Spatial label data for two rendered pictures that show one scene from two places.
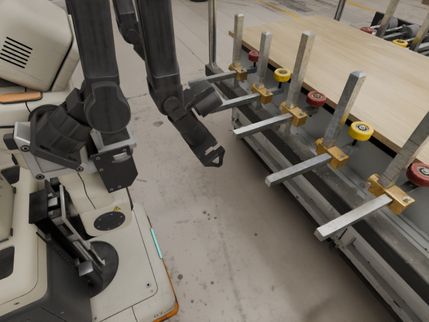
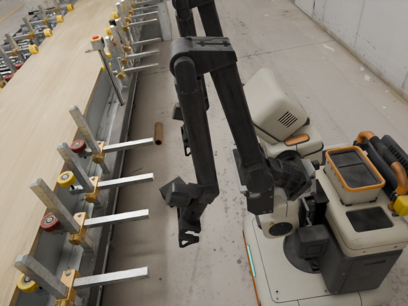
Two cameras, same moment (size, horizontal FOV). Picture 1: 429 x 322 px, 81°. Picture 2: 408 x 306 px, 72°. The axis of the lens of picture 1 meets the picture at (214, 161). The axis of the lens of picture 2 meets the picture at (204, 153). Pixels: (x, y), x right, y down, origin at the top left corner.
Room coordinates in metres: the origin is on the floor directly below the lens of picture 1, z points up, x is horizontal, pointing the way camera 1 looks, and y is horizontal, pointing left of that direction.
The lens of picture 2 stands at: (1.35, 0.54, 1.84)
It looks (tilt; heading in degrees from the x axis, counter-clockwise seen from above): 43 degrees down; 208
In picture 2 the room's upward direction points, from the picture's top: 11 degrees counter-clockwise
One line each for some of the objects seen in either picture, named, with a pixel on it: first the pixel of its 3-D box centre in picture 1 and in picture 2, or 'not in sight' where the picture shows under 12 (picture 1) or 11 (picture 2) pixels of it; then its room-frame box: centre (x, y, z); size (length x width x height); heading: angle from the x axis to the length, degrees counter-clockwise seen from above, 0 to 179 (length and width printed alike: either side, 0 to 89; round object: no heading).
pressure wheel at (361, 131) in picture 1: (356, 137); (70, 183); (0.76, -0.57, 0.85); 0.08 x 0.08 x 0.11
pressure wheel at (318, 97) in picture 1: (313, 105); (55, 226); (0.99, -0.46, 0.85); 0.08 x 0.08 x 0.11
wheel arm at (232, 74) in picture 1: (224, 76); not in sight; (1.35, -0.06, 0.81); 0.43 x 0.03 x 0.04; 116
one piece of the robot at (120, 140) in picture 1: (104, 138); (254, 171); (0.60, 0.34, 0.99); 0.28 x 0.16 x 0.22; 26
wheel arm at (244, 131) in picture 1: (277, 121); (101, 221); (0.90, -0.28, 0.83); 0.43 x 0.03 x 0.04; 116
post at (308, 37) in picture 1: (294, 90); (66, 219); (0.98, -0.35, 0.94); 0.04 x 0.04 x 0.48; 26
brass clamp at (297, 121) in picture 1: (292, 113); (79, 228); (0.96, -0.36, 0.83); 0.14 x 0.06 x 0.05; 26
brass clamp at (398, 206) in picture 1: (387, 192); (99, 152); (0.51, -0.58, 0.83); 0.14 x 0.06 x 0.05; 26
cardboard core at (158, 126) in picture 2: not in sight; (158, 133); (-0.55, -0.98, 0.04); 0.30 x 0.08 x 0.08; 26
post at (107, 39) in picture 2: not in sight; (118, 65); (-0.37, -1.01, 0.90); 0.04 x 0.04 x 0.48; 26
